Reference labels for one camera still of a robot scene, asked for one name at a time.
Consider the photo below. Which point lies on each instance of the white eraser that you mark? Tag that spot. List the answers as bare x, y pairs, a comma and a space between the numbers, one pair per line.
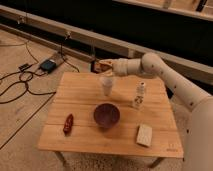
144, 135

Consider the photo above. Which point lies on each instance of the small black plug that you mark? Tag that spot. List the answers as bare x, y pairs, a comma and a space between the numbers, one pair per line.
24, 67

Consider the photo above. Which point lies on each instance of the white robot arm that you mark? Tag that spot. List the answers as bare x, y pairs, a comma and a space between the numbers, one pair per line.
198, 153

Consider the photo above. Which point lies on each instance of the purple ceramic bowl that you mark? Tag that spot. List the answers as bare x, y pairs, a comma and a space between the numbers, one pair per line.
106, 115

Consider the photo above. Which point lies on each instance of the blue power adapter box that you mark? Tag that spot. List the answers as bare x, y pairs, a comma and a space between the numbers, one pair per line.
47, 66

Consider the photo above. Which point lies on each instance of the wooden slatted table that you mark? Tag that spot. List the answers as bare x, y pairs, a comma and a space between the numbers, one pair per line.
79, 94

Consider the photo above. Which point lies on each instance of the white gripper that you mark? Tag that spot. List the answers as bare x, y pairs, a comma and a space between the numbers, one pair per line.
119, 66

